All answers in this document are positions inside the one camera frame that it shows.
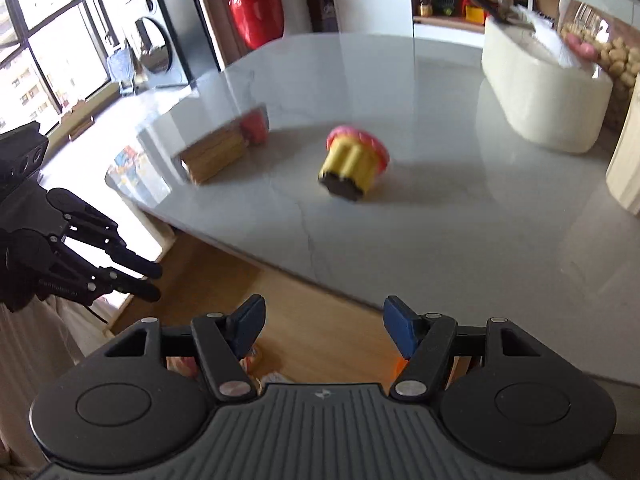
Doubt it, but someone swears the yellow pink cupcake toy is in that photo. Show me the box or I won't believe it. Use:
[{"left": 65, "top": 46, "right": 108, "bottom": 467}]
[{"left": 318, "top": 125, "right": 390, "bottom": 202}]

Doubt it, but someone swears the open wooden drawer box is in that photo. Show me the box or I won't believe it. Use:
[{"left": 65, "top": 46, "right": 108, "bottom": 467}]
[{"left": 178, "top": 105, "right": 269, "bottom": 185}]

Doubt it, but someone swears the washing machine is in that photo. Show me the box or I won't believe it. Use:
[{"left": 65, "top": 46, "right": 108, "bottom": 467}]
[{"left": 125, "top": 0, "right": 189, "bottom": 89}]

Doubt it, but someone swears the cream tumbler cup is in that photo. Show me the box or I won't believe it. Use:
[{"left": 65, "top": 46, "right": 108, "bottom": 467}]
[{"left": 605, "top": 105, "right": 640, "bottom": 216}]

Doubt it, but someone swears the white tissue box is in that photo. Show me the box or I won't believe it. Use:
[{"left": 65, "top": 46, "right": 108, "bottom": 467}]
[{"left": 482, "top": 18, "right": 613, "bottom": 154}]

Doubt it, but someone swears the spice jar on shelf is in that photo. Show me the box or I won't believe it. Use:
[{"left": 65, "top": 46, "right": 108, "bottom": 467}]
[{"left": 419, "top": 0, "right": 433, "bottom": 18}]

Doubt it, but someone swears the glass jar of peanuts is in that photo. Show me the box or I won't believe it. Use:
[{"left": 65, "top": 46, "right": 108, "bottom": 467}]
[{"left": 559, "top": 0, "right": 639, "bottom": 133}]

